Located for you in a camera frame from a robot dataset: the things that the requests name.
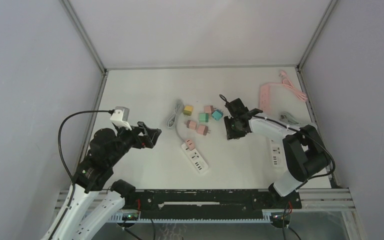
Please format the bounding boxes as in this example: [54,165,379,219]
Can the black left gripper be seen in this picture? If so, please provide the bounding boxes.
[108,120,162,165]

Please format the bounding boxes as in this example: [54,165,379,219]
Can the teal charger plug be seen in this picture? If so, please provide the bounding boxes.
[211,109,224,121]

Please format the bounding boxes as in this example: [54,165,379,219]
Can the pink power strip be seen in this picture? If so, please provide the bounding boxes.
[259,83,271,115]

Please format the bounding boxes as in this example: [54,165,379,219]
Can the white power strip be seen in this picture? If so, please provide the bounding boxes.
[269,140,285,168]
[181,143,209,175]

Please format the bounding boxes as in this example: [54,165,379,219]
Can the green charger plug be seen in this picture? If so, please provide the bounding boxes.
[198,112,210,123]

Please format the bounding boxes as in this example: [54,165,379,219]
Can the pink USB charger plug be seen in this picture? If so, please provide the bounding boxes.
[184,138,196,151]

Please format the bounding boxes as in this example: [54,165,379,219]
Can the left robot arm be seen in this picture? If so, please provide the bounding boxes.
[43,121,162,240]

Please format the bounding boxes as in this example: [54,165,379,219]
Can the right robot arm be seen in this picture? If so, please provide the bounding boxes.
[219,94,336,208]

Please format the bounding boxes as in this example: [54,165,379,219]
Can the pink charger plug far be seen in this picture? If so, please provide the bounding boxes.
[204,105,216,115]

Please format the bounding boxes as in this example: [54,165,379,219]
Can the pink charger plug with prongs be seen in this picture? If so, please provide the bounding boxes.
[196,124,211,136]

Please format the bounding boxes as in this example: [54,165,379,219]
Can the yellow charger plug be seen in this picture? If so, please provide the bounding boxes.
[182,105,194,116]

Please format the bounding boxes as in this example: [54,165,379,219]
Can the grey power strip cable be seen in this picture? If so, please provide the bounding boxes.
[166,99,187,145]

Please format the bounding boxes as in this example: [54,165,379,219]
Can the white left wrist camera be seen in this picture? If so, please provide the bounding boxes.
[110,106,132,131]

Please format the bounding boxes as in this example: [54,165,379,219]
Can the black left camera cable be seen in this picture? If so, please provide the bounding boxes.
[57,109,115,186]

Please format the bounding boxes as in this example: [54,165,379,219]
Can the pink power strip cable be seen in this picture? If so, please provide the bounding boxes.
[268,69,308,103]

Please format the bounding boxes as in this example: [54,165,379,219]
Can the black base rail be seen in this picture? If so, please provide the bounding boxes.
[123,189,303,220]

